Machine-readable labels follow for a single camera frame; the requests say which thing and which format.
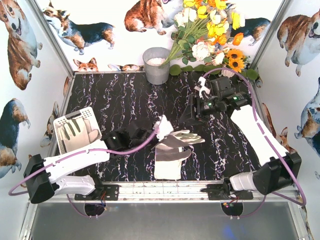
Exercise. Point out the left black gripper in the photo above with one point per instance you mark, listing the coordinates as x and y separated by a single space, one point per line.
149 128

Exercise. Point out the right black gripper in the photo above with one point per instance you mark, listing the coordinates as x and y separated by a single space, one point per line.
196 108

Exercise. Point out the white work glove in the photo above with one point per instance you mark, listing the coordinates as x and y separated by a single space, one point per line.
187 137

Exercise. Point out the grey palm work glove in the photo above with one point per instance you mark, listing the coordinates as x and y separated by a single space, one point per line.
169 155

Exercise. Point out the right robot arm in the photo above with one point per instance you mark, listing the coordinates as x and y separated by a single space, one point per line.
278 168

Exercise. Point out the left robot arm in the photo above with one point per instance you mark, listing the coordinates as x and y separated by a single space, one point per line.
51 176

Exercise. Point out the white perforated storage basket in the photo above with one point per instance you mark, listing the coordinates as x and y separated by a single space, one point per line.
85 113

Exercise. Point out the grey metal bucket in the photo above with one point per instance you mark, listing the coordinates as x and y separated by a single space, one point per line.
156 67

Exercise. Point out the artificial flower bouquet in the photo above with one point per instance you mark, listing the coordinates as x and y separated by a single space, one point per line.
209 31

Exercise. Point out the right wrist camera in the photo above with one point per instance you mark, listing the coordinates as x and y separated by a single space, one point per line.
203 91

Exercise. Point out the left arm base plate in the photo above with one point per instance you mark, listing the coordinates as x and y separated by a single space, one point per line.
107 192

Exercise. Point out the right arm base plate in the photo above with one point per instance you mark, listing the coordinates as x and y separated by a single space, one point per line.
217 192

